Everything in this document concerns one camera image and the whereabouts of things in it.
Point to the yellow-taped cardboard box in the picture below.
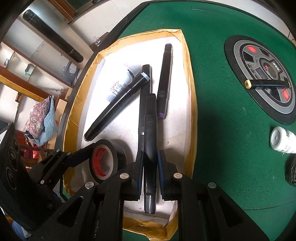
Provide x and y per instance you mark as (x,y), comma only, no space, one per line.
(175,129)

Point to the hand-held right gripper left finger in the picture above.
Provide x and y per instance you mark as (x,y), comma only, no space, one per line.
(140,172)

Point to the dark round object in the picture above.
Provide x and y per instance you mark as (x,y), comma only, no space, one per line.
(292,171)

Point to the white standing air conditioner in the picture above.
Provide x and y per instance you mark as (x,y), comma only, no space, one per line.
(53,34)

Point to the round table control panel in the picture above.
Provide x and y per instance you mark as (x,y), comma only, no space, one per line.
(254,69)

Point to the plain black marker pen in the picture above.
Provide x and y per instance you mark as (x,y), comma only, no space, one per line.
(141,105)
(150,139)

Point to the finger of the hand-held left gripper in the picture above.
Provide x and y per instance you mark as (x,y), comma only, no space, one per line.
(53,162)

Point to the white bottle black cap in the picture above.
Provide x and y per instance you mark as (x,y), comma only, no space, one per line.
(120,85)

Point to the wooden shelf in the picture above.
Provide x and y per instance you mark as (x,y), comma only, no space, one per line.
(13,78)

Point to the black electrical tape roll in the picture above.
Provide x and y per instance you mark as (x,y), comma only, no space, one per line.
(115,153)

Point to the black marker grey cap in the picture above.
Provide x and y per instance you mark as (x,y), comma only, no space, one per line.
(111,109)

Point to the black marker yellow cap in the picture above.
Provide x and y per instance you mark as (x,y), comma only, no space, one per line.
(266,83)

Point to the black marker purple cap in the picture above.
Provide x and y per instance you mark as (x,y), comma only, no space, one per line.
(164,81)

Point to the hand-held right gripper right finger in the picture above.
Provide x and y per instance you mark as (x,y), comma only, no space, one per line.
(161,172)

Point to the floral cloth bundle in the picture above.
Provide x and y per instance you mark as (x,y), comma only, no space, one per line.
(39,115)

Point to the white bottle green label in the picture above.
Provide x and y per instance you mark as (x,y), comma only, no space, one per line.
(281,139)

